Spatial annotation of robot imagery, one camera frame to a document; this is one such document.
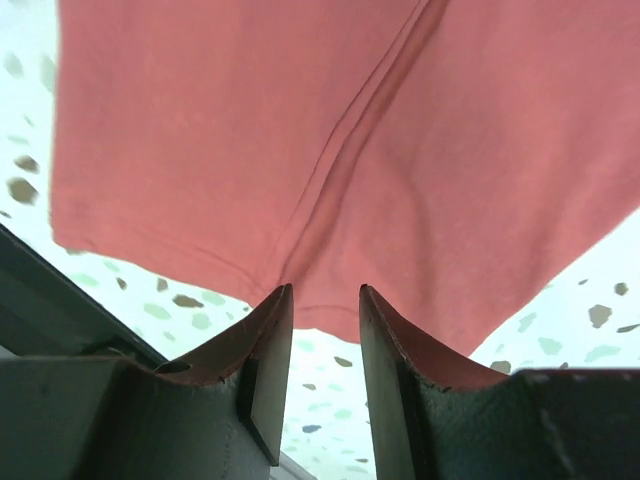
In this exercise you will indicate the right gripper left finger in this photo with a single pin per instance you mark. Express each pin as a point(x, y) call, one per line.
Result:
point(213, 413)

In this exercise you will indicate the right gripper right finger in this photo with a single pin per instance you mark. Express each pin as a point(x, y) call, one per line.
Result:
point(436, 414)

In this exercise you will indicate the salmon pink t shirt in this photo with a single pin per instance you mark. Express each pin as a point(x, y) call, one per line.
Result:
point(456, 155)

